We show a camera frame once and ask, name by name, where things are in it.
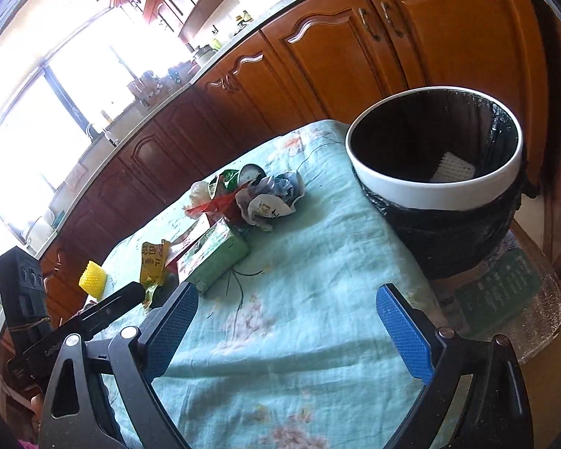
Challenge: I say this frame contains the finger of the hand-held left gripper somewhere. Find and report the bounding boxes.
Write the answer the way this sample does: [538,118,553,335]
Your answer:
[61,282,147,342]

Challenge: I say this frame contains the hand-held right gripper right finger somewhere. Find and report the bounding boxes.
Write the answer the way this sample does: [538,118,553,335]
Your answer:
[375,283,536,449]

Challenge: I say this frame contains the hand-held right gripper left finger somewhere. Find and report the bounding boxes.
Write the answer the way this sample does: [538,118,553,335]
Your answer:
[37,282,202,449]

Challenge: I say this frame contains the white trash bin black liner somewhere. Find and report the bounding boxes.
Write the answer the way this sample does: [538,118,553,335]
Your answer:
[346,86,540,281]

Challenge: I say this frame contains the yellow foam fruit net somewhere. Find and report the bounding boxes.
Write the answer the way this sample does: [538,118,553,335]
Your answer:
[79,260,109,301]

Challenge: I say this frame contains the yellow snack wrapper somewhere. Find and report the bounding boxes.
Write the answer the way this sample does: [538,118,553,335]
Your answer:
[140,239,173,308]

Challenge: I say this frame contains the green carton box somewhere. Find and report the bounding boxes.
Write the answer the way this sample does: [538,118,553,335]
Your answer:
[177,219,251,296]

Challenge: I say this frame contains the light blue floral tablecloth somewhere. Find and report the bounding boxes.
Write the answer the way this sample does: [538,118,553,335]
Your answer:
[82,119,454,449]

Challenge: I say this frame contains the red plastic wrapper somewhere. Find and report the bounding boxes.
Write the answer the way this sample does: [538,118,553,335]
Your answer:
[186,192,244,225]

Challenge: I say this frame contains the green plastic wrapper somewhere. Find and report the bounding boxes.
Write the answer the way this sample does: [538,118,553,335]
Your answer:
[209,171,241,197]

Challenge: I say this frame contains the white foam fruit net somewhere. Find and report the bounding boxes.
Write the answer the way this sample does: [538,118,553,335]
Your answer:
[430,151,476,183]

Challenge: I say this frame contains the crumpled blue grey wrapper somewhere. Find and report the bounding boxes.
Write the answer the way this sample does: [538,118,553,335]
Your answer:
[257,171,307,207]

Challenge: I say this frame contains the light stone countertop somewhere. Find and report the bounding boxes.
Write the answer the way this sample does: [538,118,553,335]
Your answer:
[25,0,510,263]

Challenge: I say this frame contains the kitchen window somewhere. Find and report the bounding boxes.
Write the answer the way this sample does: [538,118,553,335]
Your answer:
[0,4,192,244]

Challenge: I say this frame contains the brown counter rack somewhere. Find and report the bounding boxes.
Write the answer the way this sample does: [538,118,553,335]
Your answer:
[128,68,188,104]

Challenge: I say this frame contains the wooden base cabinets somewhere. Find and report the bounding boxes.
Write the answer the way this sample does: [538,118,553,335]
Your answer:
[37,0,561,328]

